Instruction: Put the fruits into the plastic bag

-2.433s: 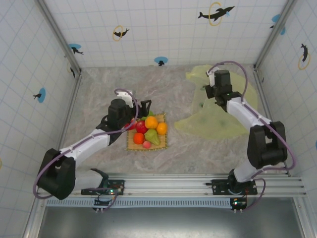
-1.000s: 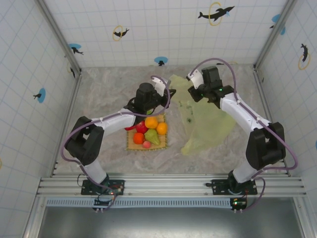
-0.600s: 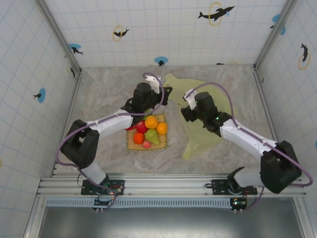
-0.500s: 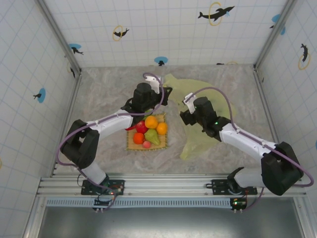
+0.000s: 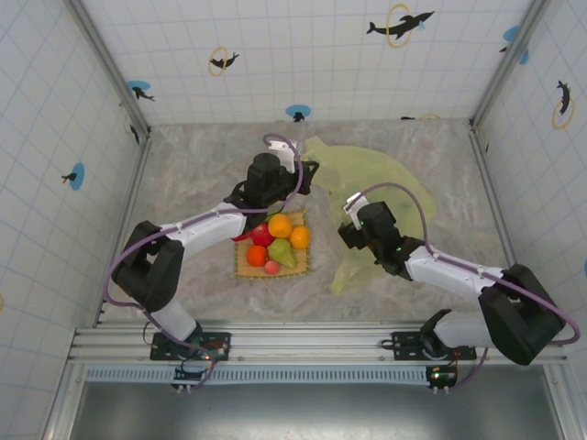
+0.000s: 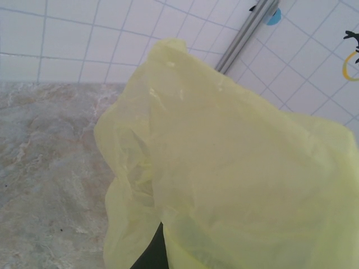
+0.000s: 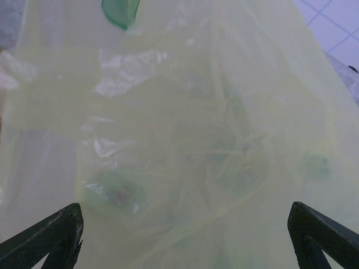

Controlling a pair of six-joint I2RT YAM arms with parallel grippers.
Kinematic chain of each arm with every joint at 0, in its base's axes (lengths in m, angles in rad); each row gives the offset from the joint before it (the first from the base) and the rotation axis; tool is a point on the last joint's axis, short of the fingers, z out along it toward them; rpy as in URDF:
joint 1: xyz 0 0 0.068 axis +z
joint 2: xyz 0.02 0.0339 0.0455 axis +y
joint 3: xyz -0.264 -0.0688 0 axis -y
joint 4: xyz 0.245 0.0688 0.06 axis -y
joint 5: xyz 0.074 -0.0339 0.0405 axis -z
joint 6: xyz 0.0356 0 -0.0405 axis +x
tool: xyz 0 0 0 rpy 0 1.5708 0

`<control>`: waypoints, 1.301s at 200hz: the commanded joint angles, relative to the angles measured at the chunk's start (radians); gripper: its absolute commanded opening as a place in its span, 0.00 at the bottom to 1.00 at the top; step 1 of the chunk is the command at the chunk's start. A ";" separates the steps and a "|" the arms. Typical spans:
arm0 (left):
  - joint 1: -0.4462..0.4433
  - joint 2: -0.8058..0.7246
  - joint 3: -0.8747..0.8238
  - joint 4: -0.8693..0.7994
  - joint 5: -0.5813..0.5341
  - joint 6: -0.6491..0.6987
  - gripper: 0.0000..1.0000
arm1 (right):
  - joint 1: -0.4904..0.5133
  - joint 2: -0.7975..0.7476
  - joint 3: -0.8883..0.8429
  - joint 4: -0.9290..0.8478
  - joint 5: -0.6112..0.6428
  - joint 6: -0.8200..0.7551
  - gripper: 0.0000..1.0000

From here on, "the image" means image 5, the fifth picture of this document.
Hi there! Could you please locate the orange fruit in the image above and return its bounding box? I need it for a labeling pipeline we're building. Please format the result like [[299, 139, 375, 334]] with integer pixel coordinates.
[[267, 214, 294, 239], [288, 225, 312, 251]]

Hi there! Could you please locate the red apple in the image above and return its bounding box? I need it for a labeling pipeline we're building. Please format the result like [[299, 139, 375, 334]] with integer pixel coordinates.
[[250, 223, 276, 248]]

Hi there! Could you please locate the yellow-green plastic bag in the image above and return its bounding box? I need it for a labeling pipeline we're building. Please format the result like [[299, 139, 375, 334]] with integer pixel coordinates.
[[300, 136, 437, 297]]

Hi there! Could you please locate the green pear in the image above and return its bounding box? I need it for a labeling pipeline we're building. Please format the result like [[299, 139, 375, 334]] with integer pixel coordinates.
[[267, 237, 299, 270]]

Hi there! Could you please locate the red-orange tomato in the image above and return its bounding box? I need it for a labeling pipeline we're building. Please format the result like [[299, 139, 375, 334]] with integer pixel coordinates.
[[246, 245, 270, 268]]

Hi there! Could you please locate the bamboo mat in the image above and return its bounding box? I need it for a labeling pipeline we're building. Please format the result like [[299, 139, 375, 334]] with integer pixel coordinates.
[[230, 208, 316, 280]]

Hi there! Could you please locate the penguin blue circle sticker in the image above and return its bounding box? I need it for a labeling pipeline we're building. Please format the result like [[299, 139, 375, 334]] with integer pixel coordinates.
[[285, 104, 312, 124]]

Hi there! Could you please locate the shark blue circle sticker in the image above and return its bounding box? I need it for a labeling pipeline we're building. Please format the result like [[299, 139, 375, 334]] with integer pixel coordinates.
[[127, 80, 156, 103]]

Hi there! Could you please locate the small black circuit board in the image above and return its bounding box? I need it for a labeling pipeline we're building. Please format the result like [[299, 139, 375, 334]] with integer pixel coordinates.
[[426, 366, 459, 386], [172, 366, 205, 384]]

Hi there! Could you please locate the small fish blue circle sticker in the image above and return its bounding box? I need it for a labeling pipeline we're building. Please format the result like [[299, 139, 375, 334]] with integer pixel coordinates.
[[61, 162, 86, 191]]

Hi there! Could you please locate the blue patch black animal sticker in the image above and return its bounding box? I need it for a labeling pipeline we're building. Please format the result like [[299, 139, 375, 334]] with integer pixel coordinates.
[[498, 25, 530, 65]]

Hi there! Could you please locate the aluminium mounting rail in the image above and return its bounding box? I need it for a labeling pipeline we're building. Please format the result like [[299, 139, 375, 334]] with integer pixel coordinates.
[[67, 319, 572, 367]]

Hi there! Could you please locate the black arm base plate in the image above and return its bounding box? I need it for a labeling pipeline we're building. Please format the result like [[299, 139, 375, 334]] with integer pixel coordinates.
[[392, 330, 478, 363], [150, 330, 233, 363]]

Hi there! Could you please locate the seal yellow ring sticker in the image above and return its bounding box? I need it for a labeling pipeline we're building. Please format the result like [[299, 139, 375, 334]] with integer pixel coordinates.
[[208, 45, 241, 77]]

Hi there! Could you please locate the black animal yellow ring sticker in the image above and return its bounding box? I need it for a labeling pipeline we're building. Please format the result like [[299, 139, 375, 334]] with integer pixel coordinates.
[[123, 114, 141, 147]]

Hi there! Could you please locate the white slotted cable duct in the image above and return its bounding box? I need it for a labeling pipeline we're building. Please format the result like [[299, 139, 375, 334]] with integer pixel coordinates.
[[83, 365, 435, 385]]

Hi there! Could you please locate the large dolphin yellow ring sticker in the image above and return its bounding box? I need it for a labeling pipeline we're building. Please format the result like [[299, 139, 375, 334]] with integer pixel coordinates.
[[365, 3, 436, 50]]

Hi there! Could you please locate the aluminium corner post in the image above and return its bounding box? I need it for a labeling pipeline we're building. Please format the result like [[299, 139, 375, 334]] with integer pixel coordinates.
[[67, 0, 153, 138], [468, 0, 559, 132]]

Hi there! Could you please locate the seahorse yellow ring sticker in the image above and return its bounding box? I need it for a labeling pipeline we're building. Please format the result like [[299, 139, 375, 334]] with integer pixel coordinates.
[[551, 80, 577, 131]]

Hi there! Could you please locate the aluminium frame bar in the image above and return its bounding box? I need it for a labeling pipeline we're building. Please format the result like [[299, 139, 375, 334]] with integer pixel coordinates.
[[41, 364, 91, 440], [543, 364, 580, 440]]

